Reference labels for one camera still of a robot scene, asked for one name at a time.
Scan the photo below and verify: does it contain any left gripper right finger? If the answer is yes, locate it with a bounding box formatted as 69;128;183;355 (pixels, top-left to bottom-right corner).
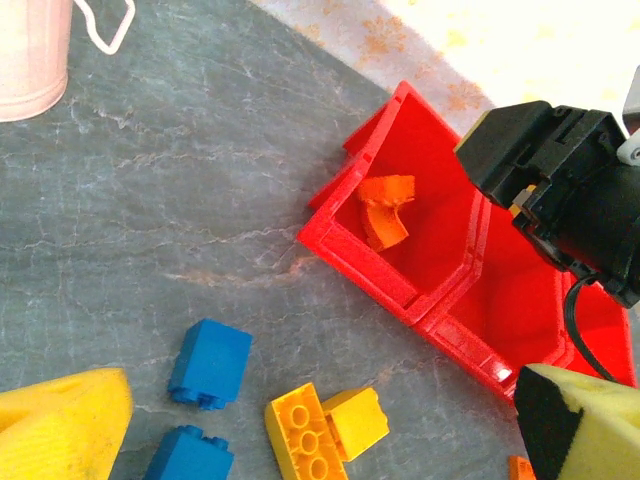
513;363;640;480

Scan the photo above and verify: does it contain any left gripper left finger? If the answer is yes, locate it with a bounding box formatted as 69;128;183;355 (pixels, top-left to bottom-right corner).
0;367;135;480

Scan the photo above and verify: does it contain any orange lego brick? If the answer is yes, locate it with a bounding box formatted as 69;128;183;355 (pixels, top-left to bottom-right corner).
508;455;537;480

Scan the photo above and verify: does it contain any blue lego brick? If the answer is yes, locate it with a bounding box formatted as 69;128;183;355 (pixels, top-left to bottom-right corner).
167;318;254;412
142;424;235;480

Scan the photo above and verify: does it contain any orange arch lego piece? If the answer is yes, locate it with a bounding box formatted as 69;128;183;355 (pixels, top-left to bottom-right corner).
355;173;417;253

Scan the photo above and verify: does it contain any yellow small lego brick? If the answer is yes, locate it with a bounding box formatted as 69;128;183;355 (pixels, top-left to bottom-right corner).
321;387;391;462

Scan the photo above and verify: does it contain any red plastic bin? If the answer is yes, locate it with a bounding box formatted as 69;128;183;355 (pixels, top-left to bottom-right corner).
296;79;489;327
413;197;576;404
547;279;640;394

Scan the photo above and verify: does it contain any pink metal cup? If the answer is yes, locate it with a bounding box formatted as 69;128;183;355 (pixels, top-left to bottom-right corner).
0;0;137;123

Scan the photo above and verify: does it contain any thin black cable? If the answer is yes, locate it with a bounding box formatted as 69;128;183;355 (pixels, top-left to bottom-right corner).
563;277;614;381

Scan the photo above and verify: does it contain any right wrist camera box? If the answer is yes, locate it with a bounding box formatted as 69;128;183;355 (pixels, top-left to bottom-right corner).
453;99;554;209

